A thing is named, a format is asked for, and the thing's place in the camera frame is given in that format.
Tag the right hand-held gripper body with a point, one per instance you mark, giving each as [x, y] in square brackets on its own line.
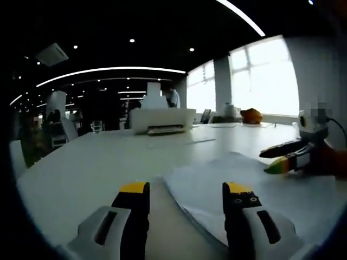
[305, 126]

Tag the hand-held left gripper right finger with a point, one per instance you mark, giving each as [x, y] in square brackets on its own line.
[282, 233]

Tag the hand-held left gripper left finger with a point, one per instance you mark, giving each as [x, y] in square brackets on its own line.
[89, 241]

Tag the person's right hand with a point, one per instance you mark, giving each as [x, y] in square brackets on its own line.
[330, 162]

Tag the orange bag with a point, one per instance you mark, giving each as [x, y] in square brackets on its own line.
[252, 116]

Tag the white table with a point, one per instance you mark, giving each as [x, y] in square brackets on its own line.
[95, 162]

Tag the clear plastic cup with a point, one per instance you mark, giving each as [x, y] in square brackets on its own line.
[97, 127]

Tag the white printer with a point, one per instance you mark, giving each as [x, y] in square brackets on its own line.
[162, 116]

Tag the ceiling air vent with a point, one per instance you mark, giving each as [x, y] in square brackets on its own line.
[51, 54]

